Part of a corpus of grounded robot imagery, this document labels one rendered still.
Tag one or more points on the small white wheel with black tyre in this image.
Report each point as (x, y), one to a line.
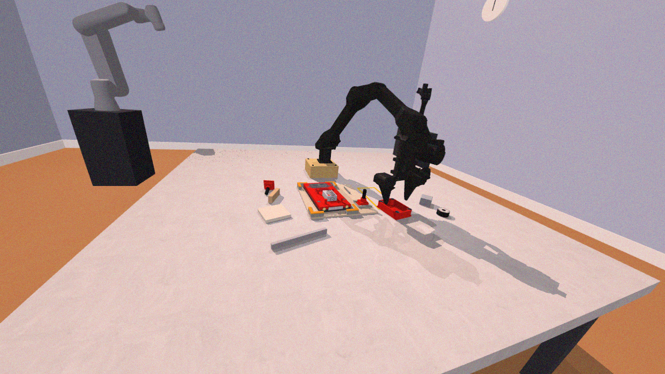
(442, 212)

